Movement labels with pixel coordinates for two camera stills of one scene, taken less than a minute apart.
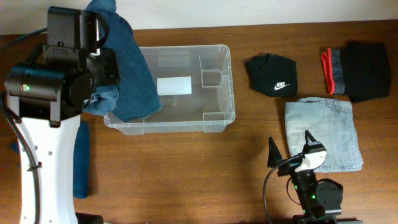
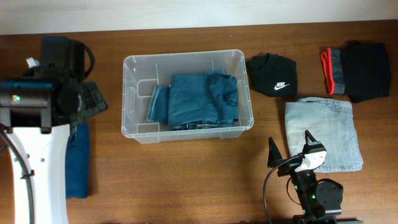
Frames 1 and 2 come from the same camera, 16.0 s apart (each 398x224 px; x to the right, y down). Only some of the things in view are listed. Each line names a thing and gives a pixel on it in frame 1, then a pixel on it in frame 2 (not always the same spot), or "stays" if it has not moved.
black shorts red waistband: x=360 y=71 stays
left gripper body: x=104 y=66 -> x=94 y=100
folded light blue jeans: x=331 y=121 stays
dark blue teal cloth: x=81 y=160 stays
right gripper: x=274 y=157 stays
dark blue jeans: x=137 y=95 -> x=194 y=101
